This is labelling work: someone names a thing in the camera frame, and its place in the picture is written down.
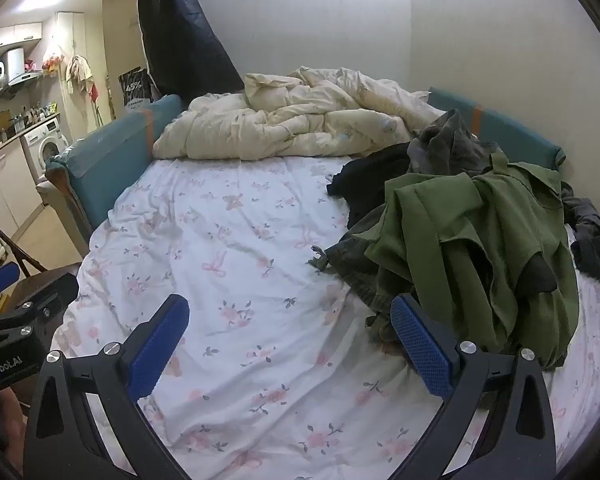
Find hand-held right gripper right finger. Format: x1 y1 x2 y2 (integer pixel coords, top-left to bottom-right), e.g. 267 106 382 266
389 293 558 480

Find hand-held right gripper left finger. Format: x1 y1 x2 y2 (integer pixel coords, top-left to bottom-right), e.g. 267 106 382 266
24 294 191 480

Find green pants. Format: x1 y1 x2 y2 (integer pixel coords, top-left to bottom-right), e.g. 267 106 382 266
365 152 581 371

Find camouflage pants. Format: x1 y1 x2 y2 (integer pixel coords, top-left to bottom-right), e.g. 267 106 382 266
307 109 503 348

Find person's left forearm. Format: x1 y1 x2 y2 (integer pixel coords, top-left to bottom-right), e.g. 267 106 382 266
0 387 31 461

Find brown folding chair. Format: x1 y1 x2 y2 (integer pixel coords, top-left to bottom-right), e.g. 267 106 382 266
0 205 83 321

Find beige kitchen base cabinets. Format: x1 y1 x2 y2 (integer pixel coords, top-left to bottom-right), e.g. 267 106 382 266
0 135 46 241

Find white floral bed sheet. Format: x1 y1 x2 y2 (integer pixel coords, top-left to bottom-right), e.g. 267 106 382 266
50 154 600 480

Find white washing machine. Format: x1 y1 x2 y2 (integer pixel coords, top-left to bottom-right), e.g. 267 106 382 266
22 115 71 181

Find row of counter bottles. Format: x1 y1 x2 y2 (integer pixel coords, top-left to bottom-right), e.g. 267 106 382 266
10 102 58 133

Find black garment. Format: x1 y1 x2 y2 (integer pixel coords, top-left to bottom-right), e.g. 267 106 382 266
326 142 416 231

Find dark grey garment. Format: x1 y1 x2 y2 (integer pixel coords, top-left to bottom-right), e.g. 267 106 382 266
560 182 600 293

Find hanging cream towel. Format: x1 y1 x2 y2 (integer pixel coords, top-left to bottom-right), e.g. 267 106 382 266
65 55 93 95

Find hanging plastic bag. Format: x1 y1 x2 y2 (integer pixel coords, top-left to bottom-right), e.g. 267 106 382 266
41 42 65 75

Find cream quilt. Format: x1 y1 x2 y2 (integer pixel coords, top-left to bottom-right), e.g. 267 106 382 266
152 65 448 161

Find dark navy hanging jacket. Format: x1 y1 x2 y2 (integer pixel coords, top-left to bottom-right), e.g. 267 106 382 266
137 0 245 98

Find teal padded bed frame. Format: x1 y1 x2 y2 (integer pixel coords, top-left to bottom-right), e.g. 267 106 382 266
45 86 566 256

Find black wall poster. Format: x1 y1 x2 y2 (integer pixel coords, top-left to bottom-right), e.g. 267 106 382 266
118 66 151 111

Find white wall cabinets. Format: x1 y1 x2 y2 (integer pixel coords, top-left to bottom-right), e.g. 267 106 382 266
0 22 43 53

